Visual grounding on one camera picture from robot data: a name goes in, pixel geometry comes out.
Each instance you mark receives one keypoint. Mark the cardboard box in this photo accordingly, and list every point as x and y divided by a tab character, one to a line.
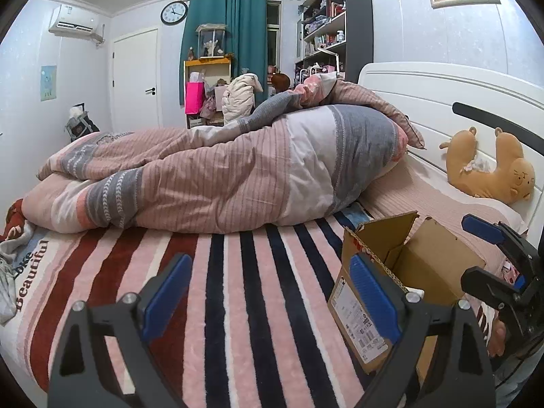
437	263

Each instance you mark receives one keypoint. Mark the brown plush toy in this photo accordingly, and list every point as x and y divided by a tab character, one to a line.
510	165

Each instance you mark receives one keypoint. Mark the blue wall poster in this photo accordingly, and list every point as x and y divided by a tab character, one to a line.
48	83

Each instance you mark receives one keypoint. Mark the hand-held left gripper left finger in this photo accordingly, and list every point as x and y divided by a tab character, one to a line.
168	297

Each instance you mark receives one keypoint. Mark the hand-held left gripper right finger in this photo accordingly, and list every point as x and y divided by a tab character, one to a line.
374	301

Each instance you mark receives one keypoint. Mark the teal curtain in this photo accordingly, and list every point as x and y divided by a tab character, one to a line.
238	29

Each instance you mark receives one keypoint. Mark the pink quilted sheet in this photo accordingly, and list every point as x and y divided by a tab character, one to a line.
425	204

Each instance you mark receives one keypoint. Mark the white padded jacket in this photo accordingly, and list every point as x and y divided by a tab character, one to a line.
240	97

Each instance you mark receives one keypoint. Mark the pink bag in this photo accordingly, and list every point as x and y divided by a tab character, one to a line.
194	97

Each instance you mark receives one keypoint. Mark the white door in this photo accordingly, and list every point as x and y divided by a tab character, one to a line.
136	76

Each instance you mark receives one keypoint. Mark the striped blanket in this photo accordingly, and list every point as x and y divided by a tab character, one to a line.
255	284

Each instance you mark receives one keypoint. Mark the yellow shelf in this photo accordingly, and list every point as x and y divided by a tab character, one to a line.
208	61

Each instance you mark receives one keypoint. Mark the white headboard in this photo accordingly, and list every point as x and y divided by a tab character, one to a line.
425	89

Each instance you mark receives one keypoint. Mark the dark bookshelf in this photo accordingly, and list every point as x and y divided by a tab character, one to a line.
357	21

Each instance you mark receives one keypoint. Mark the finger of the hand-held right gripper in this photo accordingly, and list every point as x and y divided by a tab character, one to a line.
482	228
484	282

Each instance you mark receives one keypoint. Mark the grey cloth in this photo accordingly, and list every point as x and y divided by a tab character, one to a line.
5	284

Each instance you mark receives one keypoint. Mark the pink striped pillow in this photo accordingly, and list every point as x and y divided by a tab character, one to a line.
365	97

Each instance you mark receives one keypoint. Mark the glass display case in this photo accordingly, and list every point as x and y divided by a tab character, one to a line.
210	40

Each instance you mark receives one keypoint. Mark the white air conditioner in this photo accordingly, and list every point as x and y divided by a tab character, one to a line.
72	19

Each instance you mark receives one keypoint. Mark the window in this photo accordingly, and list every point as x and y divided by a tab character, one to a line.
274	34

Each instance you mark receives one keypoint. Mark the brown printed cloth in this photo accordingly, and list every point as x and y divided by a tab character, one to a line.
15	225

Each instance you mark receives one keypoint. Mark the person's right hand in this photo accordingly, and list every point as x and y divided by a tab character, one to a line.
496	335

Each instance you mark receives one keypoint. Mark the white pillow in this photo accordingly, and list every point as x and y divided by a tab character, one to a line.
501	211

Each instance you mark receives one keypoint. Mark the black wall clock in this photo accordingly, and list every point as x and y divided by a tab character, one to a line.
174	12

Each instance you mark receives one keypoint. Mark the brown round object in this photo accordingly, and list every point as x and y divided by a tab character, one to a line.
281	81

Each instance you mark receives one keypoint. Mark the pink grey striped duvet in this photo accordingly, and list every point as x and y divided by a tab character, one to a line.
212	178

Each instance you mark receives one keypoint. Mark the grey folding chair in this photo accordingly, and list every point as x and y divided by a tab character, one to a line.
80	125

